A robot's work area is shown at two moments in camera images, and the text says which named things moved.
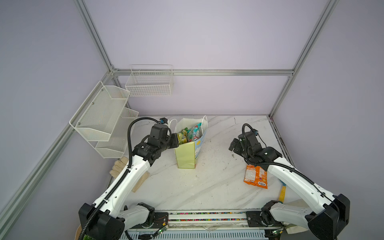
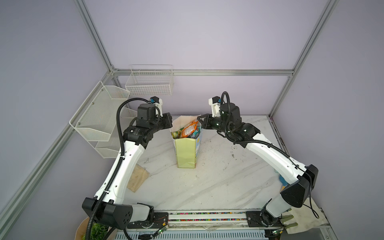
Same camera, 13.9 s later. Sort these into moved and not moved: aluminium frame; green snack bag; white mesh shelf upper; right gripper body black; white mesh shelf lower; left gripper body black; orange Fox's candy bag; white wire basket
Moved: left gripper body black; right gripper body black; orange Fox's candy bag; green snack bag
Not moved: white mesh shelf lower; white mesh shelf upper; aluminium frame; white wire basket
